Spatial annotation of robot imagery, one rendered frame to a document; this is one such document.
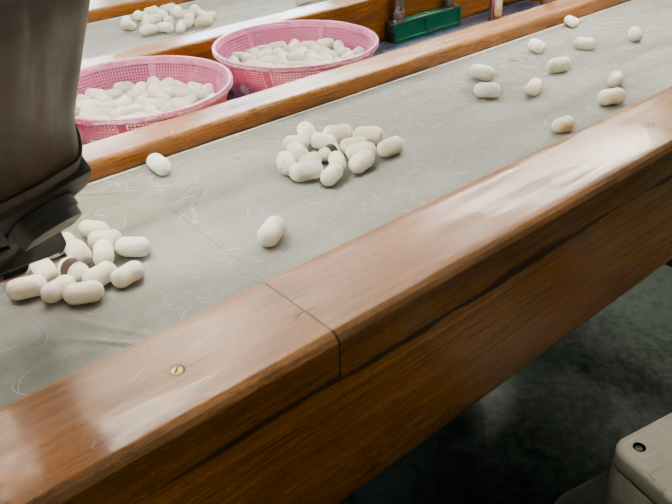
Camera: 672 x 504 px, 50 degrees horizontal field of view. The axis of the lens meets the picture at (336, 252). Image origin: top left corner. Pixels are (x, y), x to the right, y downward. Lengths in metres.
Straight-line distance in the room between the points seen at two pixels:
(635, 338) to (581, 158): 1.07
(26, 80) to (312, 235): 0.48
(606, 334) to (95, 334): 1.41
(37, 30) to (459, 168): 0.65
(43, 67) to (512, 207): 0.52
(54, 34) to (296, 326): 0.35
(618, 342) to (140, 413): 1.45
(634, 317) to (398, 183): 1.20
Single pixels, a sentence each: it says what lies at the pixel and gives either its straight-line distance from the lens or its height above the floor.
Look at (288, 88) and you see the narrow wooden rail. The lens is 1.01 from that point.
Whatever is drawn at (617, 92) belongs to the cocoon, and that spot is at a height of 0.76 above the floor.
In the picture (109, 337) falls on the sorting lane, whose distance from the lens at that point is 0.60.
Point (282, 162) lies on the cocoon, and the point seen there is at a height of 0.76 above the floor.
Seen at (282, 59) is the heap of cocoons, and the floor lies 0.74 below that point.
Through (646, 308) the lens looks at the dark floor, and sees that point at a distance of 1.95.
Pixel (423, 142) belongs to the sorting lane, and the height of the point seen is 0.74.
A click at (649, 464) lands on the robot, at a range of 0.88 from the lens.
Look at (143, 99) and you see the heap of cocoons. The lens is 1.09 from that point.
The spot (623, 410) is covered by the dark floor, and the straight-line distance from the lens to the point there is 1.64.
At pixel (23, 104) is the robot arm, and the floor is 1.01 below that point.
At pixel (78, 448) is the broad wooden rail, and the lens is 0.48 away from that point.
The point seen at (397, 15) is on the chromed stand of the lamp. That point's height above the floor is 0.73.
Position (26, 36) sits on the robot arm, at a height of 1.04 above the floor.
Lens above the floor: 1.09
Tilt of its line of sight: 32 degrees down
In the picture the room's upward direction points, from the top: 3 degrees counter-clockwise
